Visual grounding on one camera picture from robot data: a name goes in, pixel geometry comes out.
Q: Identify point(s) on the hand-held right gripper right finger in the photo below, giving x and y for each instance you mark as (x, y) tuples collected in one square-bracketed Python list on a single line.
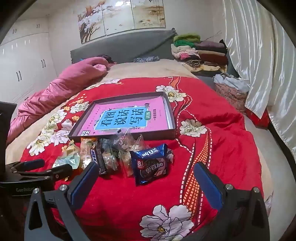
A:
[(208, 185)]

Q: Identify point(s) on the blue cookie packet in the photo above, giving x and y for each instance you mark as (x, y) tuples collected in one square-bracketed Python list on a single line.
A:
[(150, 166)]

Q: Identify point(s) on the pink book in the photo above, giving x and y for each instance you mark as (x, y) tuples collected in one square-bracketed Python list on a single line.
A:
[(159, 111)]

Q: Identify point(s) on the white wardrobe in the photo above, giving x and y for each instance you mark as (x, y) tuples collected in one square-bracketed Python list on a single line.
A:
[(25, 60)]

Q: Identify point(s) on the pale green snack packet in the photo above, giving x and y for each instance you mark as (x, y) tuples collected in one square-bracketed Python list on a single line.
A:
[(67, 160)]

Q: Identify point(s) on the stack of folded clothes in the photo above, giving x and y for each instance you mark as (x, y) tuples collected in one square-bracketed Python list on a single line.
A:
[(208, 53)]

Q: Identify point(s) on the red floral blanket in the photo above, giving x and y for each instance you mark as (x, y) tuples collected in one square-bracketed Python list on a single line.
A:
[(129, 204)]

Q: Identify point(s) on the yellow snack packet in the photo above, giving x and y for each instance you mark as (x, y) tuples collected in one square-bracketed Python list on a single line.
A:
[(86, 148)]

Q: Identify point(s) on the white satin curtain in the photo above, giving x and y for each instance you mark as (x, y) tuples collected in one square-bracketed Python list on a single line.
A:
[(259, 58)]

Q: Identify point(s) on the beige bed sheet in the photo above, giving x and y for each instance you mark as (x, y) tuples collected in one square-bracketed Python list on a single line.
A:
[(143, 69)]

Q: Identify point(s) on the pale blossom painting panel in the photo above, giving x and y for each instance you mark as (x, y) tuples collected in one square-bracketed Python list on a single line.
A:
[(118, 16)]

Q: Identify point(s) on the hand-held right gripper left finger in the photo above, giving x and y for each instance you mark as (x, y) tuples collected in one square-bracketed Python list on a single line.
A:
[(84, 183)]

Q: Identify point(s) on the red cloth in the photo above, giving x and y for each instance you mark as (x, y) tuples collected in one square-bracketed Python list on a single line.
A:
[(259, 119)]

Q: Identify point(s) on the dark cardboard box tray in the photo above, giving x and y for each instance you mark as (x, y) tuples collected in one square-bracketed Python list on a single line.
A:
[(159, 137)]

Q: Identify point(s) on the dark maroon cloth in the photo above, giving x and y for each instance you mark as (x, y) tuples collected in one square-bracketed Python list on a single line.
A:
[(104, 57)]

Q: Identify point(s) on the beige landscape painting panel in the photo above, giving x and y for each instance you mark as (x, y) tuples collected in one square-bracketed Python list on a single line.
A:
[(148, 14)]

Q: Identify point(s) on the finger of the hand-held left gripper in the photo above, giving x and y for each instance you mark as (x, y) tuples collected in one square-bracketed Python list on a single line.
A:
[(34, 164), (62, 171)]

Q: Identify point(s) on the grey patterned pillow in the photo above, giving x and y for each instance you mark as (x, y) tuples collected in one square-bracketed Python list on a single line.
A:
[(146, 59)]

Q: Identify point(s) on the floral fabric basket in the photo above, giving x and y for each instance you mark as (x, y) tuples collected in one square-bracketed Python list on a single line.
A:
[(231, 95)]

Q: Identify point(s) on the pink quilt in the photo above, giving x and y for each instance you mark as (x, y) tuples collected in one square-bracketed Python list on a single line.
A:
[(57, 92)]

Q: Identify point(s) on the clear dark-print snack packet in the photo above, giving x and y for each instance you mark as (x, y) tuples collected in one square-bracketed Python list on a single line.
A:
[(108, 153)]

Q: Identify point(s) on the tree blossom painting panel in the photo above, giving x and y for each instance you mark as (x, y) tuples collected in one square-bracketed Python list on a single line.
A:
[(90, 20)]

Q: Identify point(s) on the grey headboard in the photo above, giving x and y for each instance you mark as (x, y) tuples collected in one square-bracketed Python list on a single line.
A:
[(129, 46)]

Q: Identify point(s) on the clear pastry packet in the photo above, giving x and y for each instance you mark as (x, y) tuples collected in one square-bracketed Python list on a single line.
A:
[(138, 144), (124, 157)]

